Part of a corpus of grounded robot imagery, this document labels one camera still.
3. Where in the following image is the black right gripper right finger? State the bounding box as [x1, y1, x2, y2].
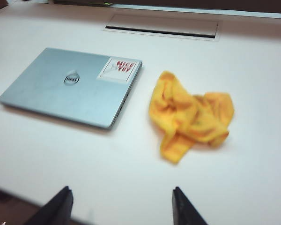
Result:
[172, 186, 209, 225]

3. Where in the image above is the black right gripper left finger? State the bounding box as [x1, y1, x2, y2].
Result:
[25, 186, 74, 225]

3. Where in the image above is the yellow rag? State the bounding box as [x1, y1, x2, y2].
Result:
[148, 70, 235, 164]

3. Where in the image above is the silver Dell laptop with sticker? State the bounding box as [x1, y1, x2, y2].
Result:
[0, 47, 143, 129]

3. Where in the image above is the brown desk divider panel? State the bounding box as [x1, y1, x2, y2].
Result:
[111, 0, 281, 13]

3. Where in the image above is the desk cable flap lid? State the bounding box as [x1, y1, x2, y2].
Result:
[104, 14, 219, 42]

